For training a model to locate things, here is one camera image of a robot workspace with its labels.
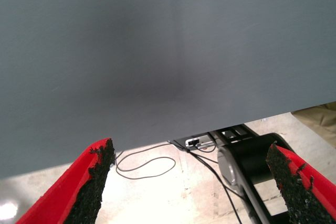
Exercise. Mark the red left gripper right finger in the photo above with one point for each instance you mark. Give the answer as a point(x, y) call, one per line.
point(302, 195)

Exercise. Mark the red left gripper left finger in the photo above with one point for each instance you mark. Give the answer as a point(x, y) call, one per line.
point(65, 190)

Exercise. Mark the small silver device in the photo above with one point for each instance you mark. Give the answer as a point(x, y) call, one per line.
point(199, 142)

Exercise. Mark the dark grey table cloth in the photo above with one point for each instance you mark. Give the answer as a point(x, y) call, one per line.
point(131, 51)

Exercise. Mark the black frame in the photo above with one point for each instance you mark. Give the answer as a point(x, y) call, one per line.
point(252, 155)

